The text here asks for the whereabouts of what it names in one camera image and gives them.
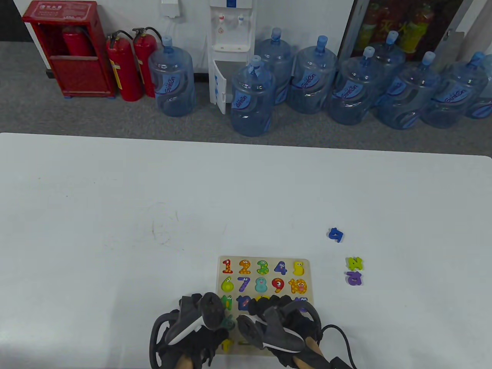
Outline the person's right hand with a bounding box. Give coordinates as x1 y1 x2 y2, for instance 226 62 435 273
246 294 322 367

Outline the person's left hand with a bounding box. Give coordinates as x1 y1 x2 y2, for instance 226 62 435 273
158 294 231 369

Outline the wooden math block puzzle board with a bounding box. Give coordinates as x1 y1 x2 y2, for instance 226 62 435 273
218 255 317 357

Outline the person's right forearm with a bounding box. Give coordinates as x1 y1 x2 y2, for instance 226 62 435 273
295 340 321 369

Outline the grey hand controller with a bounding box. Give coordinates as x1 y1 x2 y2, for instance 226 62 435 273
150 292 225 366
236 298 322 353

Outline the row of blue water jugs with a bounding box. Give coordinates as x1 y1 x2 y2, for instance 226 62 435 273
148 28 492 138

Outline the red fire extinguisher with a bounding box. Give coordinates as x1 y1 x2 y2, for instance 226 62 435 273
132 27 163 98
62 26 93 57
106 30 143 102

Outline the white water dispenser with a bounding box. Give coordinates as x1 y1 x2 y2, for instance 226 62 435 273
208 0 257 115

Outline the red fire extinguisher cabinet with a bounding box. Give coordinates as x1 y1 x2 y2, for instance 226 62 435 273
22 0 117 98

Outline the black cable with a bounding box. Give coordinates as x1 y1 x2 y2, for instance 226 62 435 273
321 325 356 369

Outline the white wall box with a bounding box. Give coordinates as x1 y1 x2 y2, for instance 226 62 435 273
160 0 181 18

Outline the glass door fire hose cabinet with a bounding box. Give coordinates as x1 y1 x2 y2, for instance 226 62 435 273
338 0 477 64

